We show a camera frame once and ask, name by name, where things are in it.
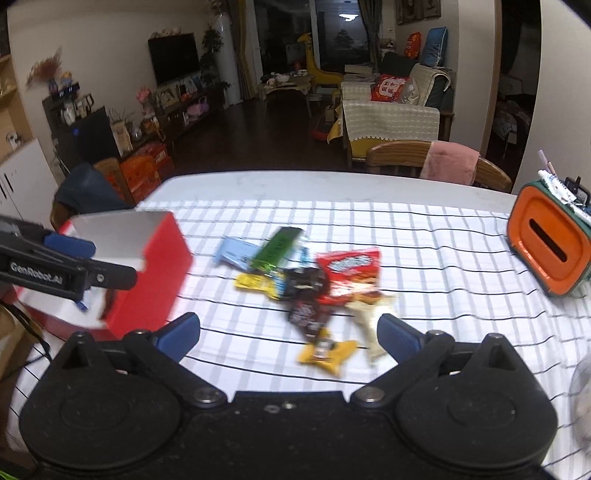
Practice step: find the orange red pillow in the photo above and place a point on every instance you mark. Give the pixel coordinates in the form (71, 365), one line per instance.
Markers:
(413, 45)

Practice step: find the green snack packet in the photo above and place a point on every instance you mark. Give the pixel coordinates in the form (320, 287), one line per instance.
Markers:
(274, 249)

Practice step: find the black side cabinet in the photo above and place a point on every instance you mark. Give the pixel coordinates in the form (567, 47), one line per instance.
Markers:
(92, 136)

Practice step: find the red printed pillow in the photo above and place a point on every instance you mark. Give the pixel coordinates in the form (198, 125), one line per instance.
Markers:
(391, 89)

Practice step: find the white tower air conditioner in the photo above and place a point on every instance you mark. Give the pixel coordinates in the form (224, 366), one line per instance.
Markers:
(227, 60)

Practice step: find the red cardboard box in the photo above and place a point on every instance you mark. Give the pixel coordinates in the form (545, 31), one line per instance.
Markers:
(159, 272)

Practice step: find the yellow jelly cup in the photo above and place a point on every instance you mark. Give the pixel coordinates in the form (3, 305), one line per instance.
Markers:
(256, 283)

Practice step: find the black snack packet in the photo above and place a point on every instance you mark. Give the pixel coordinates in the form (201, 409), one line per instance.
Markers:
(302, 280)

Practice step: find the yellow star-shaped snack packet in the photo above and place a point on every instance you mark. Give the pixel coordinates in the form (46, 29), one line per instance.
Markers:
(328, 355)

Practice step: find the wooden coffee table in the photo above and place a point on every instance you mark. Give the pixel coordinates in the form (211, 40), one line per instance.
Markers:
(288, 85)

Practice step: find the dark television cabinet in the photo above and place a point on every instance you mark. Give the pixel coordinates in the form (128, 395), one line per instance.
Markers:
(194, 117)

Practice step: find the pink pen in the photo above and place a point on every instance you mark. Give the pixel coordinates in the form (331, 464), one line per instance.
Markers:
(547, 164)

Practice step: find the blue pillow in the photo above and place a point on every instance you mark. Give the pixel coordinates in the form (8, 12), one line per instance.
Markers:
(435, 46)

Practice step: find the cream snack packet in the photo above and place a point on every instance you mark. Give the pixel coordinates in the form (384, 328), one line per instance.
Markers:
(371, 314)

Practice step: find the dark chocolate packet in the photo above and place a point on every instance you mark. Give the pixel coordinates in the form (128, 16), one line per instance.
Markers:
(307, 317)

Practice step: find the orange crates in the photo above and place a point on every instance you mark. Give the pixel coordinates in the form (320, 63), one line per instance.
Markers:
(145, 168)

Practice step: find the white cabinet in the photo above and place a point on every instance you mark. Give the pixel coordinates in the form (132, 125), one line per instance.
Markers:
(25, 184)

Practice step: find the blue jacket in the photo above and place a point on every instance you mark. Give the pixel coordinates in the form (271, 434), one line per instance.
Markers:
(87, 191)

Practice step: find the white tube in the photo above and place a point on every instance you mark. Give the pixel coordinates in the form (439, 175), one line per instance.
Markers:
(556, 184)

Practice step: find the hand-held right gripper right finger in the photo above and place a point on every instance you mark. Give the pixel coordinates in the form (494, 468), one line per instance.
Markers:
(398, 336)

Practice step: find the dried flower bouquet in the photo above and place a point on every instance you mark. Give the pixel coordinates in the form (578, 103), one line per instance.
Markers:
(44, 67)

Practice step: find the black television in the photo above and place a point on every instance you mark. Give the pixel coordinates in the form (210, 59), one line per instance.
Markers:
(173, 57)

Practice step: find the white checkered tablecloth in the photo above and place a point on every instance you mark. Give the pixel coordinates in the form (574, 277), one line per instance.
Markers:
(425, 277)

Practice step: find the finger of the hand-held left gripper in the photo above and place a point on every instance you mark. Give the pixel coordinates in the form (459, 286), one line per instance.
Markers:
(46, 273)
(69, 246)

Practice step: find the yellow giraffe toy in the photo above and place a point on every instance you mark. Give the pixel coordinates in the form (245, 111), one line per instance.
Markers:
(316, 64)

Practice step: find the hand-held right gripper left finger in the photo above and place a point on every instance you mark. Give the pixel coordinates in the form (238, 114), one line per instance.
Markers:
(178, 336)

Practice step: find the wooden chair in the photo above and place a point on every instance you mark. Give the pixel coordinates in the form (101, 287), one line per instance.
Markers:
(397, 159)
(113, 173)

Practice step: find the green potted plant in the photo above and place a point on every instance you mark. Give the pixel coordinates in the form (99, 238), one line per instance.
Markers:
(210, 55)

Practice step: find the framed wall pictures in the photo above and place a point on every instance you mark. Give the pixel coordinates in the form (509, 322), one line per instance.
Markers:
(418, 10)

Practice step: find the red snack packet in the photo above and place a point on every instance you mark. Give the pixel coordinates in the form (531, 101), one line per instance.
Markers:
(351, 272)

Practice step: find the orange desk organizer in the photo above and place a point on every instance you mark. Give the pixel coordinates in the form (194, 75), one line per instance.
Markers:
(549, 240)

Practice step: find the blue candy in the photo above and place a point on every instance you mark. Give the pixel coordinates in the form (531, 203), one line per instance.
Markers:
(304, 251)

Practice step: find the sofa with cream cover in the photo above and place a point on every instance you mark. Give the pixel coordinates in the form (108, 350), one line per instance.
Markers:
(392, 122)

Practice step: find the light blue snack packet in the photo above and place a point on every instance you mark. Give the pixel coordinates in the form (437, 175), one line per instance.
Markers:
(233, 251)

